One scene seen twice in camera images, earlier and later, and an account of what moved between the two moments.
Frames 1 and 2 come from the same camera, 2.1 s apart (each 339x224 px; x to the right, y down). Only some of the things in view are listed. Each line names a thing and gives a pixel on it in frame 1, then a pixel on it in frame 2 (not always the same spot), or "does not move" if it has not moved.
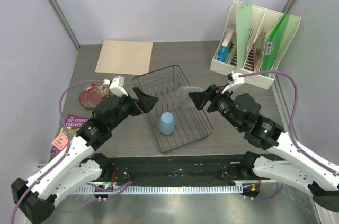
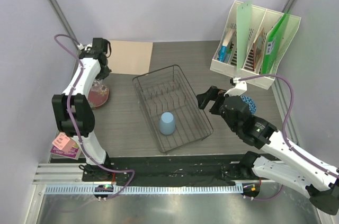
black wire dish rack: [173, 125] does not move
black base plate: [174, 168] does not move
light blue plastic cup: [167, 124] does not move
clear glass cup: [183, 97] → [97, 85]
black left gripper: [144, 104] → [104, 74]
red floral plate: [91, 95] does not move
